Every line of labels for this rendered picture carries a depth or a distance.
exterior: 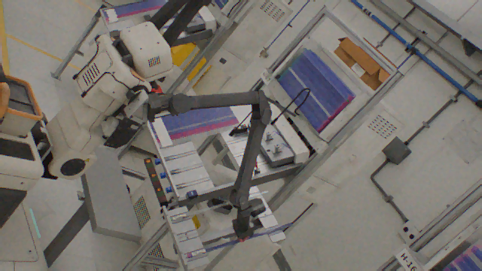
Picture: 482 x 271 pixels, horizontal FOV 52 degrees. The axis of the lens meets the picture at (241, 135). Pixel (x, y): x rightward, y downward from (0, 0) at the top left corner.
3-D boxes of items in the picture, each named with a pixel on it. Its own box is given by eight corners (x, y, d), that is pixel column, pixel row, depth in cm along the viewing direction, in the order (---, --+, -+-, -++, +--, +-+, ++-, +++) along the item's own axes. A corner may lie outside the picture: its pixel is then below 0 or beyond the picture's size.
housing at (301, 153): (294, 172, 273) (296, 154, 264) (258, 120, 307) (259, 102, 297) (306, 168, 276) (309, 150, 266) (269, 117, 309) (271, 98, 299)
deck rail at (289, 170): (179, 208, 251) (178, 200, 247) (178, 205, 253) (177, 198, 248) (302, 172, 272) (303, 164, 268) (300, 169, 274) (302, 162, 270)
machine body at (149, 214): (144, 294, 289) (210, 226, 271) (120, 208, 337) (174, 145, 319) (221, 305, 333) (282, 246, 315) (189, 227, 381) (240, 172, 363)
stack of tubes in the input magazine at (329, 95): (317, 132, 261) (352, 95, 253) (276, 80, 295) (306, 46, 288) (330, 139, 269) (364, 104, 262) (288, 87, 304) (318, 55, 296)
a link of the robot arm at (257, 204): (229, 195, 210) (238, 198, 203) (251, 185, 215) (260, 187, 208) (236, 220, 213) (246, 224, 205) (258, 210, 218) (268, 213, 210)
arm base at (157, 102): (139, 87, 188) (151, 107, 181) (159, 83, 192) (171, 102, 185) (139, 104, 194) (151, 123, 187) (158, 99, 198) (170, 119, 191)
